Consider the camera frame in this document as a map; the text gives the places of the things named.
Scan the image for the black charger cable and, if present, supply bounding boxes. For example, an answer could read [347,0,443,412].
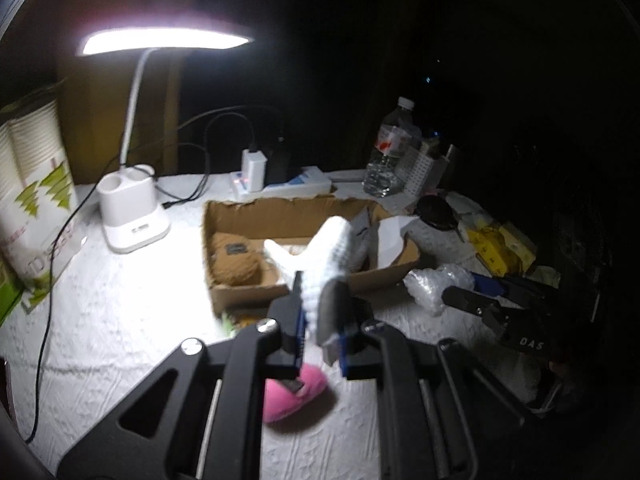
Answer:
[154,112,260,210]

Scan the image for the paper cup pack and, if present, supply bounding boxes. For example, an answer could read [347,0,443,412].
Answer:
[1,100,85,310]

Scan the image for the black power adapter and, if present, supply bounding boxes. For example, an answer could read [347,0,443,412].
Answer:
[264,136,291,185]

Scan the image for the clear water bottle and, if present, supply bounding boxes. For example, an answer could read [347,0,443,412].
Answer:
[362,96,422,197]

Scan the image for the yellow packet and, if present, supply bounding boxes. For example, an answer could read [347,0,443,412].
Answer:
[466,223,537,278]

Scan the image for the white USB charger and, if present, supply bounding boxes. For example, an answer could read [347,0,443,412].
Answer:
[241,150,267,193]

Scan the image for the white LED desk lamp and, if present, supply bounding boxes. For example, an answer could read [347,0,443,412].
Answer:
[75,25,256,255]

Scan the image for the black lamp cable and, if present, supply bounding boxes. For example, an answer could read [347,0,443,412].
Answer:
[24,144,202,444]

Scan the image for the green cardboard box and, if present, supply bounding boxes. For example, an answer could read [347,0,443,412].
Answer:
[0,257,24,325]

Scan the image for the clear bubble wrap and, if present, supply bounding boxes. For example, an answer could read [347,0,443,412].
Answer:
[402,263,475,318]

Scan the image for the brown plush pouch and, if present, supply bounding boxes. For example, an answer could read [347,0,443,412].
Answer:
[208,232,262,287]

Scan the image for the black round lid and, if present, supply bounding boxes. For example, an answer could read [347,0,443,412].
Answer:
[414,195,459,232]

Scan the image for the white power strip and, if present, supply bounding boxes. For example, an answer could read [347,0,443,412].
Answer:
[229,166,332,203]

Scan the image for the white perforated holder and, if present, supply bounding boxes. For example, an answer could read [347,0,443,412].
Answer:
[395,142,454,198]

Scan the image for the pink plush pouch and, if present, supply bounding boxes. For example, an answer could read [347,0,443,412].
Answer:
[262,363,329,424]

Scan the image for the grey and white cloth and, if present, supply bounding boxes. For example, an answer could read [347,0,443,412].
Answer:
[348,208,418,273]

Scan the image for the white textured tablecloth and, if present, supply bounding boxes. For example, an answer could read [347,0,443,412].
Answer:
[0,167,547,480]

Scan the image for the open brown cardboard box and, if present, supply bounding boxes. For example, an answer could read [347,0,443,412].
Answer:
[203,195,420,316]

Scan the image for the white knitted sock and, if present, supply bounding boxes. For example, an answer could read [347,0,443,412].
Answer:
[264,216,352,366]

